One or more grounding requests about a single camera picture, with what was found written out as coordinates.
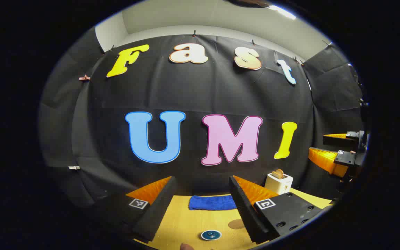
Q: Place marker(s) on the blue towel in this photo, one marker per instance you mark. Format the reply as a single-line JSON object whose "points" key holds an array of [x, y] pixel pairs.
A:
{"points": [[210, 203]]}

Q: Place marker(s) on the toast slice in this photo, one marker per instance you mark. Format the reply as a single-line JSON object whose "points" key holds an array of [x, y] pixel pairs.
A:
{"points": [[278, 173]]}

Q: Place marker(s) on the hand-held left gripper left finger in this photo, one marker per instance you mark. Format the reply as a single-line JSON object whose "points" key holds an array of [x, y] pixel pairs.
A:
{"points": [[158, 208]]}

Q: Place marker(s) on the red cloth clip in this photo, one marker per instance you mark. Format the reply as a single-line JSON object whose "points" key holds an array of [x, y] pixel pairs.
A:
{"points": [[84, 77]]}

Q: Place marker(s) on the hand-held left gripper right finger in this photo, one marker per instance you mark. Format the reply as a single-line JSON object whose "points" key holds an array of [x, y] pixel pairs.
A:
{"points": [[245, 211]]}

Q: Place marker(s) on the white cloth clip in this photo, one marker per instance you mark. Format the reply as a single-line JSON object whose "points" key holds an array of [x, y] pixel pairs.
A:
{"points": [[74, 167]]}

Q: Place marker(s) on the white toaster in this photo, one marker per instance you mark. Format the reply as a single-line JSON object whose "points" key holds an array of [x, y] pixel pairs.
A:
{"points": [[280, 184]]}

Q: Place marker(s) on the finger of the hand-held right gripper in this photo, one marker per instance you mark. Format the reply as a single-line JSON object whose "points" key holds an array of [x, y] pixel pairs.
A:
{"points": [[325, 161], [339, 141]]}

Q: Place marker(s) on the brown round coaster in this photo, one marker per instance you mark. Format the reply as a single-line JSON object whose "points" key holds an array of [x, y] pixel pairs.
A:
{"points": [[235, 224]]}

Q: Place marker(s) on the black backdrop cloth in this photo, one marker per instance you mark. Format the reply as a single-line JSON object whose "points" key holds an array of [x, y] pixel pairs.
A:
{"points": [[200, 90]]}

